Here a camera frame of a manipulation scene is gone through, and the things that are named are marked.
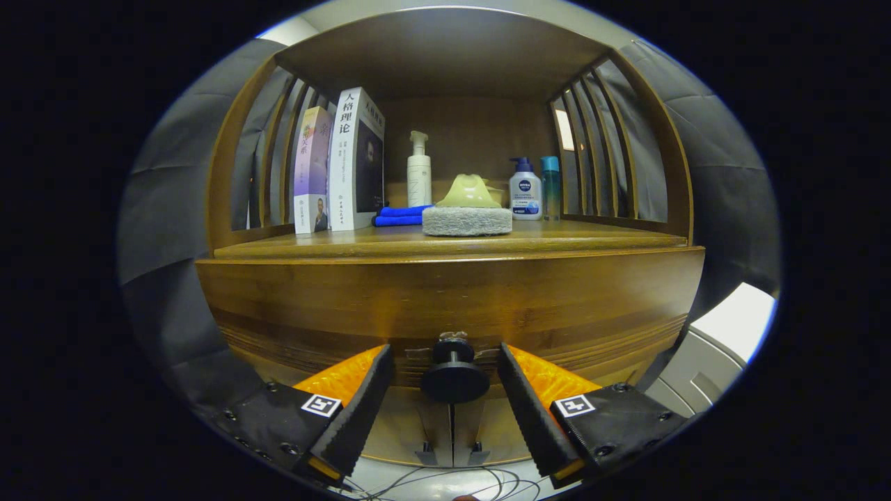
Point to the teal slim bottle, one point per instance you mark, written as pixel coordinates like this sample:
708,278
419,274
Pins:
550,188

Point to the wooden countertop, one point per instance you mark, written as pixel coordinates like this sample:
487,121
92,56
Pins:
592,236

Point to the wooden cabinet door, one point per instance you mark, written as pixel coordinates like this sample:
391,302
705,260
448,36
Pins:
487,431
411,431

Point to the purple paperback book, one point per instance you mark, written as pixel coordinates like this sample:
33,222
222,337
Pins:
312,167

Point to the green scrub brush grey sponge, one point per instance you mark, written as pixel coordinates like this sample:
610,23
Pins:
466,221

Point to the white lotion bottle blue cap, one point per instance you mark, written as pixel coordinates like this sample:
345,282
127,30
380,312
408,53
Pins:
525,191

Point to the brown wooden cabinet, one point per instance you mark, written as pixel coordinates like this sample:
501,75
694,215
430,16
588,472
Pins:
445,56

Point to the white grey appliance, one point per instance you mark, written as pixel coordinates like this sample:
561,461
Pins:
738,320

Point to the wooden drawer with black knob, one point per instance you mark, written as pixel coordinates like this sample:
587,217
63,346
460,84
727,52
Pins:
445,306

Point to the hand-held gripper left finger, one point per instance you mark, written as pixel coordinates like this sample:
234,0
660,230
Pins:
355,417

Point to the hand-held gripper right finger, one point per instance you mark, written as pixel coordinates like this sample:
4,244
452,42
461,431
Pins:
532,417

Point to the white book with portrait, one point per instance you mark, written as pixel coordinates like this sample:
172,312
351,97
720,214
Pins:
348,167

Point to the blue folded cloth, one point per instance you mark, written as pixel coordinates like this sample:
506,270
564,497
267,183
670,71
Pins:
400,216

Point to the white pump bottle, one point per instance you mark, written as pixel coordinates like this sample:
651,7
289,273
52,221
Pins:
419,177

